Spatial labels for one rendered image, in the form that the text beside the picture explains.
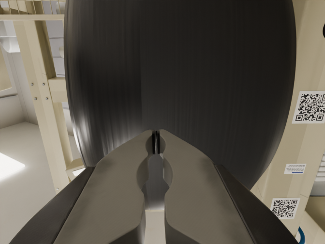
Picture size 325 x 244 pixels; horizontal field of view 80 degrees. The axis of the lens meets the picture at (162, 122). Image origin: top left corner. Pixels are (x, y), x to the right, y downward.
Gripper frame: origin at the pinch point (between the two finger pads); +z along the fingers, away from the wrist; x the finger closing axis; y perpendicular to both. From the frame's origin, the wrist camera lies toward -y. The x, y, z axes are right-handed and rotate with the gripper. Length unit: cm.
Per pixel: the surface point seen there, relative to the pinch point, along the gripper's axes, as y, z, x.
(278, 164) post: 25.5, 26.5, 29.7
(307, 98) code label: 8.9, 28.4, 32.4
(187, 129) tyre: 4.7, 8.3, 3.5
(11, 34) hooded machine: 29, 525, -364
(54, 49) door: 65, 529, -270
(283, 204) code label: 38, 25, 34
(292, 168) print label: 27, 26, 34
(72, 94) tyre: 1.5, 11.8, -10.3
